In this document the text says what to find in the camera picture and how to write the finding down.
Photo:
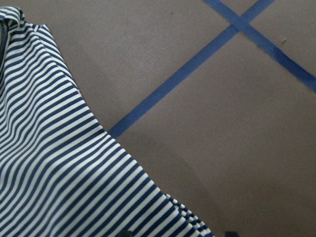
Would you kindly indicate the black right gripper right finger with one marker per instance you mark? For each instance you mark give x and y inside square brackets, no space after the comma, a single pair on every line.
[231,234]

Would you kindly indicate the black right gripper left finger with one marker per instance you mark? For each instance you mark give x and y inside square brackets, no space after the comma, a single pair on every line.
[125,234]

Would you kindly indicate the blue white striped polo shirt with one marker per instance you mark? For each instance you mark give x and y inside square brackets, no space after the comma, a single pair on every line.
[61,173]

